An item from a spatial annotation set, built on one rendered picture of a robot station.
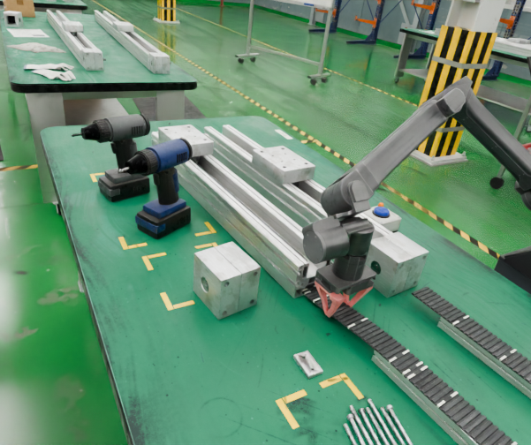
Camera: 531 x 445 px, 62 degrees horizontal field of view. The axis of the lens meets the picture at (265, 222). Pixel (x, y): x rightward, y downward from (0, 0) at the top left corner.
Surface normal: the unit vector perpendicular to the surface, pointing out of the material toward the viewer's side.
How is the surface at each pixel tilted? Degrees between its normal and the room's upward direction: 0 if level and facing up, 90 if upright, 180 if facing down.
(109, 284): 0
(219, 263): 0
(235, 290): 90
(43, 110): 90
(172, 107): 90
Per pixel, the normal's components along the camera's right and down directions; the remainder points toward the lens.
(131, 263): 0.11, -0.86
